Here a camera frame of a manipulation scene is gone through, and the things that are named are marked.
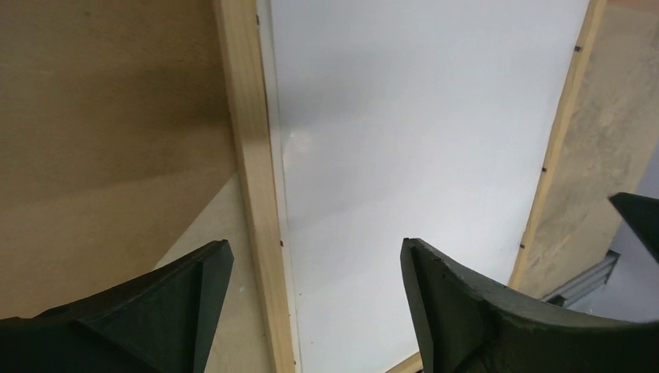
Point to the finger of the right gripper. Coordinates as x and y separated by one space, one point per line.
640 213

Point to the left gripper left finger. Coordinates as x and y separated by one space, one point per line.
162 321

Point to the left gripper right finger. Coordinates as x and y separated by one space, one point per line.
467 322

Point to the brown backing board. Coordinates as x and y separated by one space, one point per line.
114 137

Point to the wooden picture frame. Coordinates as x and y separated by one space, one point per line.
252 154

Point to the white mat board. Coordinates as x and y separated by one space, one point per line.
264 12

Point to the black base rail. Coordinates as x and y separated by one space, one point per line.
575 293

